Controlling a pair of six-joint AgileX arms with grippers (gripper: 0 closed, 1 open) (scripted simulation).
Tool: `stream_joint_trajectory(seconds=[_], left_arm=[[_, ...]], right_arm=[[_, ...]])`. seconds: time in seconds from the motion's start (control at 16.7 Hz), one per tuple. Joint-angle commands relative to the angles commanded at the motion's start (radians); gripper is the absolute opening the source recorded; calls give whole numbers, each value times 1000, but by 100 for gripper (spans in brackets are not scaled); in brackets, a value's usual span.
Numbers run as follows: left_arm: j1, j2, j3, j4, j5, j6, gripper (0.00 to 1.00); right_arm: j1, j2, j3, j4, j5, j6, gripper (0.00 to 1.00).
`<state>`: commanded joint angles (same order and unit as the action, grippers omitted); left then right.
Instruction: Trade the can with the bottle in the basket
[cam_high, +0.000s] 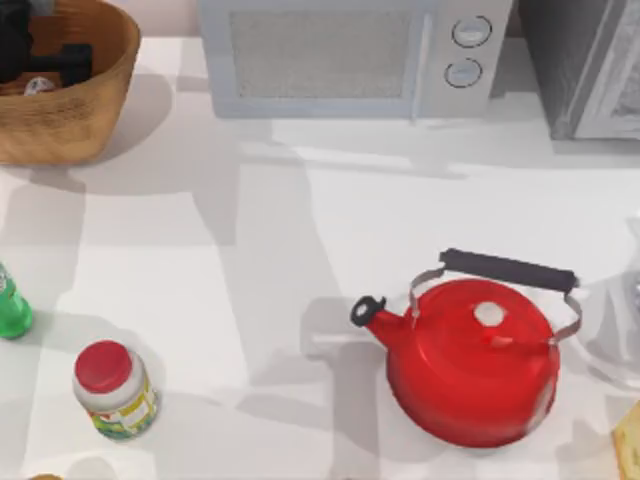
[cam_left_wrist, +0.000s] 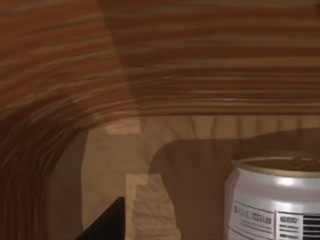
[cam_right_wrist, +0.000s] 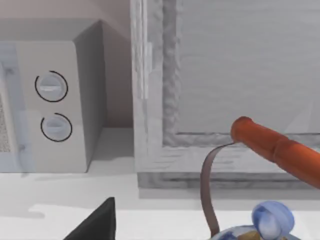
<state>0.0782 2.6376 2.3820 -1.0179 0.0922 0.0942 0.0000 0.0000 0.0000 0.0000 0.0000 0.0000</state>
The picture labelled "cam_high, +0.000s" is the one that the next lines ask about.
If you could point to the microwave knob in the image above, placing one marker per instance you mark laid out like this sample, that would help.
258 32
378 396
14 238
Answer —
471 29
463 73

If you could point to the yellow bread slice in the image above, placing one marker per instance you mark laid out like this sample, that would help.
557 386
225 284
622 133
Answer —
629 440

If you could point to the wooden basket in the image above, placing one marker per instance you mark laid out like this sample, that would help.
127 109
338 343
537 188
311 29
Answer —
65 125

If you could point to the pale microwave oven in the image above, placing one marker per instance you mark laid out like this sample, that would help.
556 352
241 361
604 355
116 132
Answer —
320 55

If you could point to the green bottle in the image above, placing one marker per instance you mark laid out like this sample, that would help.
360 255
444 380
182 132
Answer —
11 312

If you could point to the black dumbbell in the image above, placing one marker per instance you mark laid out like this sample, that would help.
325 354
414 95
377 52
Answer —
50 62

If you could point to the red kettle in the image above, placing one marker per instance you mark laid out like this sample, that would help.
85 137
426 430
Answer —
470 360

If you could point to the white jar with red lid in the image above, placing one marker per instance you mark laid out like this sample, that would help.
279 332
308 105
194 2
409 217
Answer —
116 390

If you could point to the brown round object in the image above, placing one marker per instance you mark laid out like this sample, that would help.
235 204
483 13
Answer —
46 477

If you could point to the small white ball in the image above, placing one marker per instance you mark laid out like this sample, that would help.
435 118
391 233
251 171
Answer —
39 86

